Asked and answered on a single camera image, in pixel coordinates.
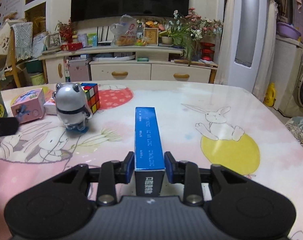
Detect pink blue picture box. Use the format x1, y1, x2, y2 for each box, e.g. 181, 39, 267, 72
11, 88, 45, 124

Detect blue long box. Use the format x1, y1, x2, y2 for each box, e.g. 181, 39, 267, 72
135, 107, 165, 197

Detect blue white tissue pack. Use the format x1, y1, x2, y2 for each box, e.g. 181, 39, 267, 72
43, 98, 57, 115

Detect green trash bin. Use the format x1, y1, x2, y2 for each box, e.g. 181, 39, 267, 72
29, 73, 46, 86

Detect silver panda figure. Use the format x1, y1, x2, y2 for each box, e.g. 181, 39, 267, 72
53, 82, 92, 131

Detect wooden dining chair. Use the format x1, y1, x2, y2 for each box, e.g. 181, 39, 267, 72
0, 20, 33, 88

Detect pink storage box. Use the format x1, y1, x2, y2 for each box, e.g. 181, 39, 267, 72
68, 59, 92, 82

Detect rubiks cube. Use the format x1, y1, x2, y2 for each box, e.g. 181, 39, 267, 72
81, 83, 100, 114

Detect glass kettle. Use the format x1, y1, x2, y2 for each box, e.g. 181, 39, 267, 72
45, 32, 61, 50

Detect red tin box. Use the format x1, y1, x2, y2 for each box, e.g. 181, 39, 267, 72
61, 42, 83, 51

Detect yellow detergent bottle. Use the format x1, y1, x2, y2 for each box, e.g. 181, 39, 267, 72
263, 82, 276, 107

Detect red berry decoration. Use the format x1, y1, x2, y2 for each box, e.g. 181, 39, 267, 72
55, 19, 77, 43

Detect cream TV stand cabinet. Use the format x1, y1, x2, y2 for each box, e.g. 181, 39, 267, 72
39, 46, 218, 83

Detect washing machine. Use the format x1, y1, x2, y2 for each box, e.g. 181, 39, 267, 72
270, 35, 303, 118

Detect plastic snack bag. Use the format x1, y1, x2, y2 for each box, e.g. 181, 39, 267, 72
110, 14, 137, 47

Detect red candle holder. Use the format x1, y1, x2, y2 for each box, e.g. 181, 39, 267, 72
200, 42, 215, 61

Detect framed picture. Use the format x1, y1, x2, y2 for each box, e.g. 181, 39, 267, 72
144, 28, 158, 46

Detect purple basin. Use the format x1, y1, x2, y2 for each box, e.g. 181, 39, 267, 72
277, 22, 301, 40

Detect potted flower plant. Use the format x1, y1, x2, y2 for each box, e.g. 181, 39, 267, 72
159, 8, 223, 63

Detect white standing air conditioner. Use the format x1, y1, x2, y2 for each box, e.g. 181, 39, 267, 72
215, 0, 278, 99

